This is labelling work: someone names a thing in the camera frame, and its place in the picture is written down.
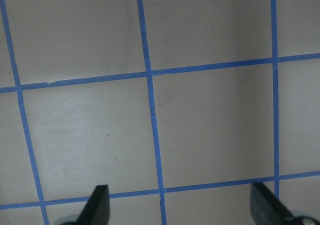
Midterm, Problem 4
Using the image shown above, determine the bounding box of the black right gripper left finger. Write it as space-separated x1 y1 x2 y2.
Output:
76 185 111 225

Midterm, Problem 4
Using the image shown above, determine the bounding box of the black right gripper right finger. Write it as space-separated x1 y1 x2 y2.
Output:
250 182 294 225

